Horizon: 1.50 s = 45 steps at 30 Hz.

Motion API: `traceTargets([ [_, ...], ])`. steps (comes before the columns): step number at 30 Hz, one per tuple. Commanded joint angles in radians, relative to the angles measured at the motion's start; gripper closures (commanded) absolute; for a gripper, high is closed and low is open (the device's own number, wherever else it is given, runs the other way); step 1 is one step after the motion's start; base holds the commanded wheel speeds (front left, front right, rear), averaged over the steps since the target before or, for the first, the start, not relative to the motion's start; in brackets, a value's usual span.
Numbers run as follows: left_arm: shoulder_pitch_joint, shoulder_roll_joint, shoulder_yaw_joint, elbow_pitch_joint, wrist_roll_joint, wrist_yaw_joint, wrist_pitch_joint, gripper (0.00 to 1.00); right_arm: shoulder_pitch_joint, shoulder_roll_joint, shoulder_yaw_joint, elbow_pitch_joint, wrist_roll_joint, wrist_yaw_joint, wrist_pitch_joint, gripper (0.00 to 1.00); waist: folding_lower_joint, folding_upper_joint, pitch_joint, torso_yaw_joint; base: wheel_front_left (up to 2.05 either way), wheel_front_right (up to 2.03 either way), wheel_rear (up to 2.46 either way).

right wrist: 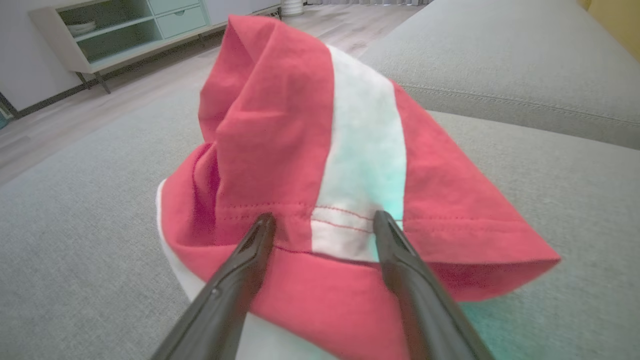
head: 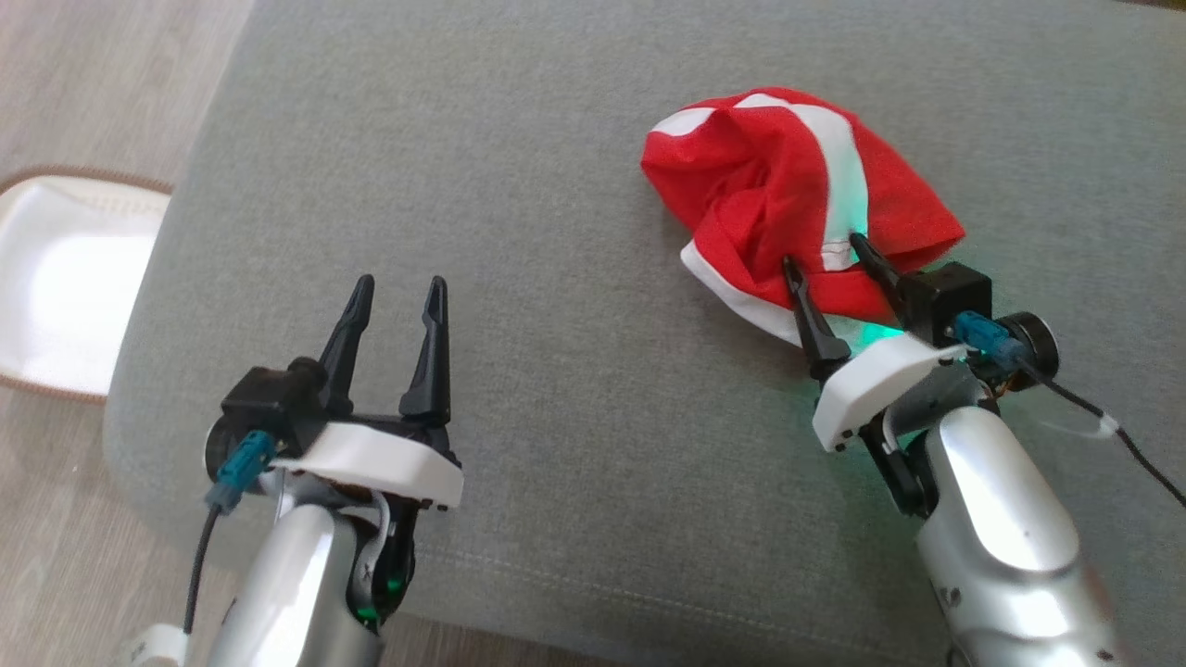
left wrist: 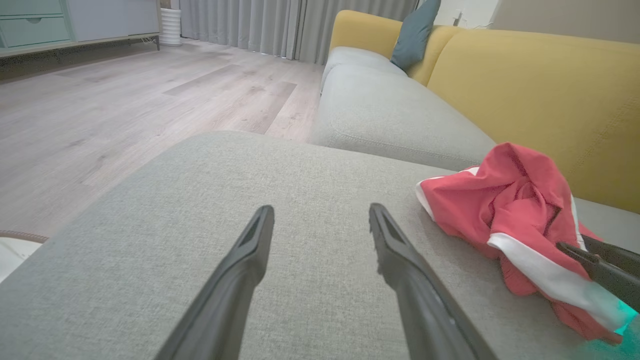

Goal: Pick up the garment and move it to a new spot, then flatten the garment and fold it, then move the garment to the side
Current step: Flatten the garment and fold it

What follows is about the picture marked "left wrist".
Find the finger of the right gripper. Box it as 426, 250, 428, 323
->
581, 235, 640, 275
556, 241, 640, 313

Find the grey and teal TV cabinet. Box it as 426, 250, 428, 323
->
0, 0, 162, 59

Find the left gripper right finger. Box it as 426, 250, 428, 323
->
369, 202, 498, 360

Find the white ribbed plant pot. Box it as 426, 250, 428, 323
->
159, 7, 183, 47

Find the white laundry basket brown rim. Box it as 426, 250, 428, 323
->
0, 230, 50, 284

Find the red and white sports jersey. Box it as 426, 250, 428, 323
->
415, 142, 640, 346

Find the grey pleated curtain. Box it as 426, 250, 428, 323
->
178, 0, 422, 66

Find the teal throw pillow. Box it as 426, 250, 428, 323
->
390, 0, 442, 71

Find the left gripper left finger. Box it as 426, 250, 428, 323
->
155, 205, 276, 360

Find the yellow sofa backrest cushion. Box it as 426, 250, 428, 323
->
426, 28, 640, 215
329, 10, 463, 87

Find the grey sofa seat cushion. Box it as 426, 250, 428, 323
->
310, 64, 497, 172
320, 46, 408, 93

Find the large grey sofa ottoman cushion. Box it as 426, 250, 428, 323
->
0, 131, 640, 360

